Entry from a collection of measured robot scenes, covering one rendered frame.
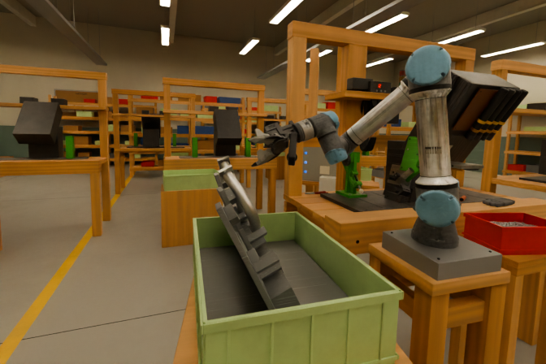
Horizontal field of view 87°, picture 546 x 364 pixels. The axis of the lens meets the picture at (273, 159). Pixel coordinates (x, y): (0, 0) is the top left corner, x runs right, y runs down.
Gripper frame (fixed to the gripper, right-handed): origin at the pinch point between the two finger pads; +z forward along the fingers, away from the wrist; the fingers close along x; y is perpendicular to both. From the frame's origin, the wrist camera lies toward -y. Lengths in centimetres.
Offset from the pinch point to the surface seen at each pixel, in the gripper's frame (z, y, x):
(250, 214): 9.6, -24.9, 10.6
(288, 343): 14, -55, 15
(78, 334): 122, 11, -129
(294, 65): -56, 71, -28
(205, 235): 24.0, -9.4, -24.5
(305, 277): -0.1, -40.8, -12.5
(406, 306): -30, -61, -30
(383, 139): -111, 31, -83
